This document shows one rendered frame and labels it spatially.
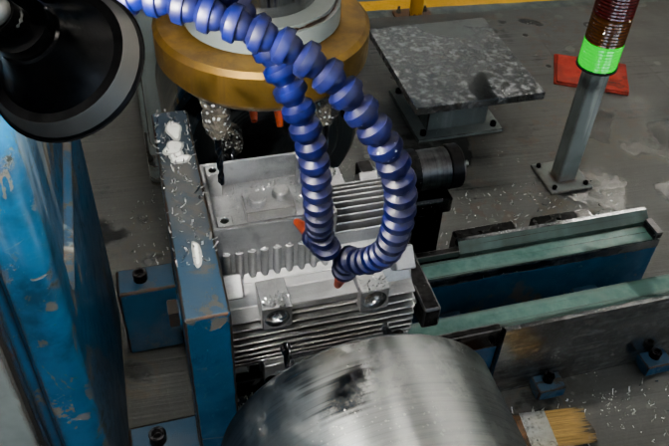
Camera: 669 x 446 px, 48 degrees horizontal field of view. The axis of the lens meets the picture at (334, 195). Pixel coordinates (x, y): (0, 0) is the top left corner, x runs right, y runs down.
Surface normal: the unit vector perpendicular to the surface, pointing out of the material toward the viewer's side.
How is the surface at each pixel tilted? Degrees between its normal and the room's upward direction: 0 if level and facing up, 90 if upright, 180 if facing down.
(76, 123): 98
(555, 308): 0
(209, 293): 0
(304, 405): 28
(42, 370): 90
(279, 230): 90
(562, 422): 1
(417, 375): 13
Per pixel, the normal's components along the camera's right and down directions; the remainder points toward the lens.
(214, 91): -0.35, 0.61
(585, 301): 0.04, -0.74
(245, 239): 0.26, 0.65
